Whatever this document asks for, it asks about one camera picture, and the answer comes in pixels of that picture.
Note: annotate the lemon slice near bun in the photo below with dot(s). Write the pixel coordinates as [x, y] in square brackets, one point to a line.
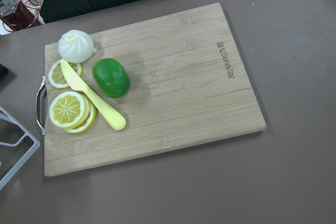
[56, 77]

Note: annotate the lemon slice stack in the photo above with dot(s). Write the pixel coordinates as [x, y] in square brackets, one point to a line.
[72, 112]

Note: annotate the white wire cup rack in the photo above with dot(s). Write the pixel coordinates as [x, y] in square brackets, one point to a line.
[17, 146]

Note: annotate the green toy lime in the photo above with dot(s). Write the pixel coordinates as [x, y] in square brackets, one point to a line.
[111, 77]

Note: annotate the yellow plastic knife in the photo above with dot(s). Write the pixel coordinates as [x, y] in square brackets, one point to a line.
[116, 120]

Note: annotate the bamboo cutting board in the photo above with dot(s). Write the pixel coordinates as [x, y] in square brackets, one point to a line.
[188, 87]

